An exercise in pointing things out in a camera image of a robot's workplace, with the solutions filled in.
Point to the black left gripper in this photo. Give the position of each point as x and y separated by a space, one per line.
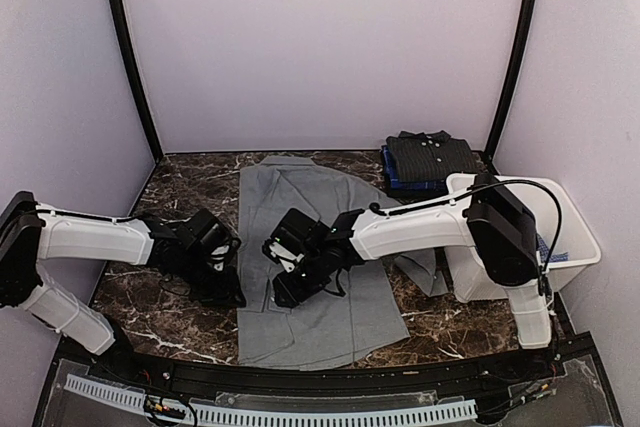
224 296

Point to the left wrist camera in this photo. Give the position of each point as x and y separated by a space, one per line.
211 240

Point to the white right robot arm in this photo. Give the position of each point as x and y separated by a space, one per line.
485 217

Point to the white plastic bin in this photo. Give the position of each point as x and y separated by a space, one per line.
563 233

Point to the grey long sleeve shirt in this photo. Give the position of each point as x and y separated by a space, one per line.
326 331

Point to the black left frame post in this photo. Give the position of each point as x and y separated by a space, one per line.
128 56

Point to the black frame post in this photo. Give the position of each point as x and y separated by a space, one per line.
511 77
128 56

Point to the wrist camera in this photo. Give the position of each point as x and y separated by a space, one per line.
211 240
287 244

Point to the black front rail base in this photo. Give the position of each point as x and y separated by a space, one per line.
564 385

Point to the black right frame post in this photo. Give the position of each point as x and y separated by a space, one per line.
511 77

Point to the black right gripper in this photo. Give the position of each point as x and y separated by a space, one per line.
290 293

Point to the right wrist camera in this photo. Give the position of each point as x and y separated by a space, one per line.
287 244

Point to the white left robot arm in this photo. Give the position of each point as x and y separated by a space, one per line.
32 232

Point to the black striped folded shirt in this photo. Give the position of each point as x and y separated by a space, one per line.
426 157

